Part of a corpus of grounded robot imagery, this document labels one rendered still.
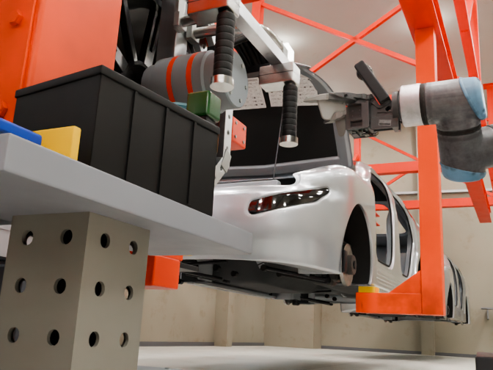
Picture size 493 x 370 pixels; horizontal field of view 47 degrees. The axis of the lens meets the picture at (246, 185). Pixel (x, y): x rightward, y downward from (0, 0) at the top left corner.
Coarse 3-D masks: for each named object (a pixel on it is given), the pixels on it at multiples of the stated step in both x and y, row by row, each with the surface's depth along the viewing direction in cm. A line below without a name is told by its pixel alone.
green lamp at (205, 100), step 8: (192, 96) 85; (200, 96) 84; (208, 96) 84; (216, 96) 86; (192, 104) 84; (200, 104) 84; (208, 104) 83; (216, 104) 86; (192, 112) 84; (200, 112) 84; (208, 112) 83; (216, 112) 85; (216, 120) 86
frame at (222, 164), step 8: (208, 24) 146; (200, 40) 150; (208, 40) 148; (200, 48) 150; (224, 112) 152; (232, 112) 155; (224, 120) 151; (232, 120) 155; (224, 128) 150; (224, 136) 150; (224, 144) 150; (224, 152) 149; (216, 160) 147; (224, 160) 149; (216, 168) 145; (224, 168) 148; (216, 176) 145
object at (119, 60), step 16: (128, 0) 139; (144, 0) 139; (160, 0) 141; (128, 16) 132; (144, 16) 146; (160, 16) 145; (128, 32) 132; (144, 32) 151; (128, 48) 133; (144, 48) 139; (128, 64) 132; (144, 64) 137
